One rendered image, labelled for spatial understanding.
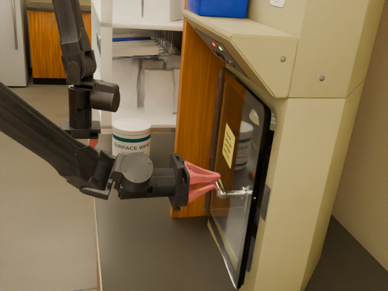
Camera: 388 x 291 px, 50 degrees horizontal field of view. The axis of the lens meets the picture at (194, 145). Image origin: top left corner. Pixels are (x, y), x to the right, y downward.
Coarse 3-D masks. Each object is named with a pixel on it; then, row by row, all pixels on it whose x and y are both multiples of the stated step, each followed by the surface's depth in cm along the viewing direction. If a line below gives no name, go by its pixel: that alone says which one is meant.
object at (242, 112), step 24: (240, 96) 84; (240, 120) 83; (264, 120) 71; (216, 144) 102; (240, 144) 83; (216, 168) 102; (240, 168) 83; (216, 192) 102; (216, 216) 102; (240, 216) 83; (240, 240) 83; (240, 264) 83
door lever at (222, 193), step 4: (216, 172) 87; (212, 180) 85; (216, 180) 84; (220, 180) 84; (216, 184) 83; (220, 184) 82; (216, 188) 82; (220, 188) 81; (224, 188) 81; (220, 192) 80; (224, 192) 80; (228, 192) 80; (232, 192) 80; (236, 192) 81; (240, 192) 81; (244, 192) 80; (220, 196) 80; (224, 196) 80; (228, 196) 81; (232, 196) 81; (236, 196) 81; (240, 196) 82; (244, 196) 80
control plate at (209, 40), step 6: (198, 30) 87; (204, 36) 85; (210, 42) 84; (216, 42) 77; (216, 48) 84; (222, 48) 76; (216, 54) 93; (222, 54) 83; (228, 54) 75; (228, 60) 82; (240, 72) 80
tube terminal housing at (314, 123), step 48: (288, 0) 68; (336, 0) 64; (384, 0) 81; (336, 48) 68; (288, 96) 69; (336, 96) 72; (288, 144) 73; (336, 144) 77; (288, 192) 77; (336, 192) 98; (288, 240) 82; (240, 288) 93; (288, 288) 88
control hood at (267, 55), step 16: (192, 16) 82; (208, 32) 76; (224, 32) 65; (240, 32) 65; (256, 32) 66; (272, 32) 68; (240, 48) 64; (256, 48) 64; (272, 48) 65; (288, 48) 66; (240, 64) 72; (256, 64) 65; (272, 64) 66; (288, 64) 67; (256, 80) 71; (272, 80) 67; (288, 80) 68
